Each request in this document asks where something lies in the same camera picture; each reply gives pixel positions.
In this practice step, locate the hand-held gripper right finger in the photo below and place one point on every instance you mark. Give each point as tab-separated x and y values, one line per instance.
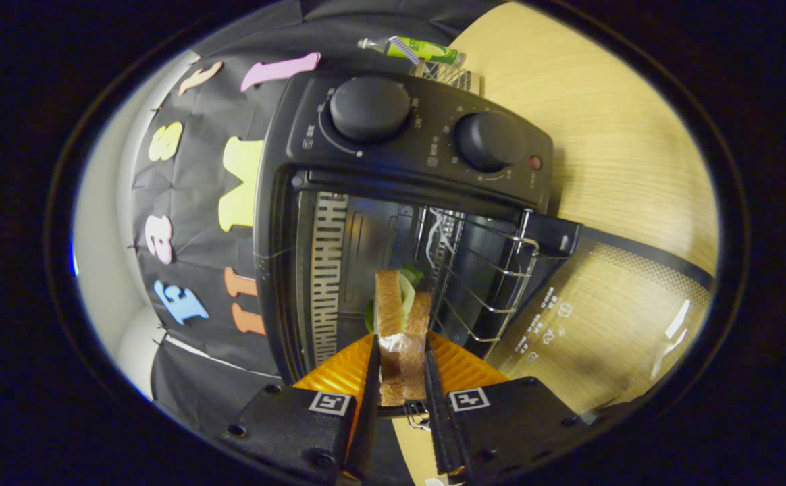
435	418

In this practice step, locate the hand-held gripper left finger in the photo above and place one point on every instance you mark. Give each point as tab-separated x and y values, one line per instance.
368	405

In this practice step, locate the black toaster oven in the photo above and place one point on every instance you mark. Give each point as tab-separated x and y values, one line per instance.
420	135

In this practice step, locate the green label drink bottle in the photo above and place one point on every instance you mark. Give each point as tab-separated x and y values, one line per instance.
427	50

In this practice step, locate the toasted bread lettuce sandwich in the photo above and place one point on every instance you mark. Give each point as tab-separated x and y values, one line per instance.
393	317

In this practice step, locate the striped straw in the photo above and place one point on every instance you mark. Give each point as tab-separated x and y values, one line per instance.
406	48

